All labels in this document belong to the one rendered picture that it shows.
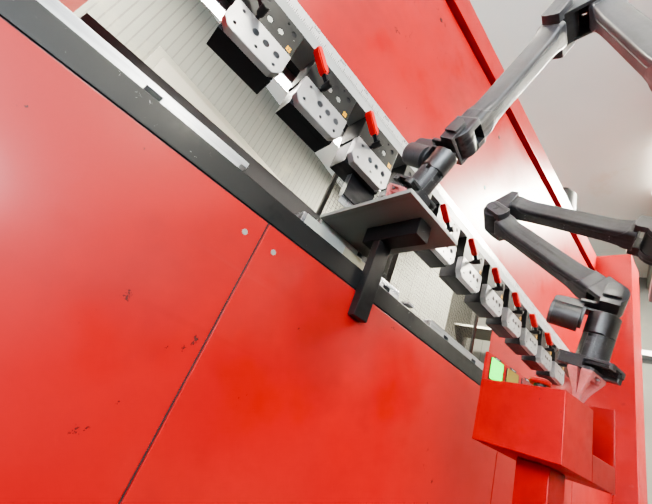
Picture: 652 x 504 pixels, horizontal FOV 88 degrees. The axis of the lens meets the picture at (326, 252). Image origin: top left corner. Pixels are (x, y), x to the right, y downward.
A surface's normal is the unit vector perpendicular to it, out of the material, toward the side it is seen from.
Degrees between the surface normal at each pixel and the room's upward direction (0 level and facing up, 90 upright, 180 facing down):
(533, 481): 90
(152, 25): 90
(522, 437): 90
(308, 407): 90
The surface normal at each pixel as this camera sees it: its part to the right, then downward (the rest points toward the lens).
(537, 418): -0.76, -0.52
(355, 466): 0.65, -0.10
